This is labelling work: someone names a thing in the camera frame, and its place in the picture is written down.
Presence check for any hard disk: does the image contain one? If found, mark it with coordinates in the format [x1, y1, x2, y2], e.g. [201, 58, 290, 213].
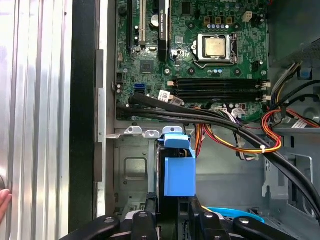
[154, 133, 197, 200]

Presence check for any green motherboard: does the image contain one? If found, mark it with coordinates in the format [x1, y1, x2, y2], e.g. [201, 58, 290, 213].
[114, 0, 273, 124]

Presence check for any purple white wire bundle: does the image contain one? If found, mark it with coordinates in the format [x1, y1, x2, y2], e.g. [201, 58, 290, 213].
[212, 104, 261, 163]

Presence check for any black graphics card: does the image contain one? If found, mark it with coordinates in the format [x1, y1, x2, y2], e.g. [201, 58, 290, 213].
[151, 0, 172, 64]

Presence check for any white expansion slot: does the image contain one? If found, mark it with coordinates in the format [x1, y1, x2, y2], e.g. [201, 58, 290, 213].
[139, 0, 148, 43]

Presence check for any orange yellow wire bundle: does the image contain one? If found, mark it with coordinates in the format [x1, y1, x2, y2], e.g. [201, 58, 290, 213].
[194, 108, 320, 161]

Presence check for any black PC case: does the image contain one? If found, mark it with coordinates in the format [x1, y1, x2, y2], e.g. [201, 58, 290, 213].
[69, 0, 320, 240]

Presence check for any metal disk bay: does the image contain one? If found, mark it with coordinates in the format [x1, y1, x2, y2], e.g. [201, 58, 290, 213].
[106, 125, 196, 219]

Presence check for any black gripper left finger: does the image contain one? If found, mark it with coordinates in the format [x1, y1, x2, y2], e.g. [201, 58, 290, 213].
[59, 191, 158, 240]

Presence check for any black expansion slot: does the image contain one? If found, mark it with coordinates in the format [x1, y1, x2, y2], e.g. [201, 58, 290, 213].
[125, 0, 134, 58]

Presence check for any person's hand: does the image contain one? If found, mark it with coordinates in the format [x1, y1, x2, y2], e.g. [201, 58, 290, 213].
[0, 188, 13, 225]

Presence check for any black cable bundle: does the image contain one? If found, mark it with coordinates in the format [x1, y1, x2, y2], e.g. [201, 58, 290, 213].
[116, 93, 320, 221]

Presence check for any metal drive cage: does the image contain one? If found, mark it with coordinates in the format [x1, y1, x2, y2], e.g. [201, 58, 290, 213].
[261, 126, 320, 240]

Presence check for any blue SATA wire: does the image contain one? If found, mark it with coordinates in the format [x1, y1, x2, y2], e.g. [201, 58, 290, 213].
[206, 206, 266, 225]

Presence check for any black RAM slot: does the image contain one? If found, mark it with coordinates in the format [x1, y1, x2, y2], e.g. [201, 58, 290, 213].
[173, 89, 272, 104]
[171, 76, 272, 90]

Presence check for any grey power supply unit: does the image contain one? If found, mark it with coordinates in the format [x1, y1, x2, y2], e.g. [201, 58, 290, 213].
[266, 0, 320, 69]

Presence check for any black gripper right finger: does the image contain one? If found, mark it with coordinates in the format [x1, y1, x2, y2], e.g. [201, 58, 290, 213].
[177, 196, 297, 240]

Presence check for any yellow black wire bundle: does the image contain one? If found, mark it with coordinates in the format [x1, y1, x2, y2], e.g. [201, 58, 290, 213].
[269, 61, 305, 106]

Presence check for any metal CPU socket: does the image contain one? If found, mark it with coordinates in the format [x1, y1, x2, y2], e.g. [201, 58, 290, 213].
[191, 32, 239, 70]

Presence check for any silver CPU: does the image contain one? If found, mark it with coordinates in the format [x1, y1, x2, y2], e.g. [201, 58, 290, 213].
[204, 36, 226, 59]

